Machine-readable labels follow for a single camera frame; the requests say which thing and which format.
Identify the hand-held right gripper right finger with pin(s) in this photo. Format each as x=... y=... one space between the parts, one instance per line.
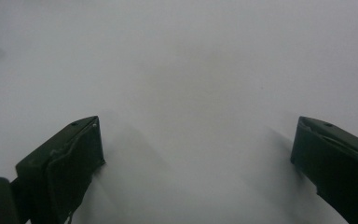
x=338 y=161

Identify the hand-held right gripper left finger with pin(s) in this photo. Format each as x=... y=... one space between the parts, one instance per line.
x=59 y=161

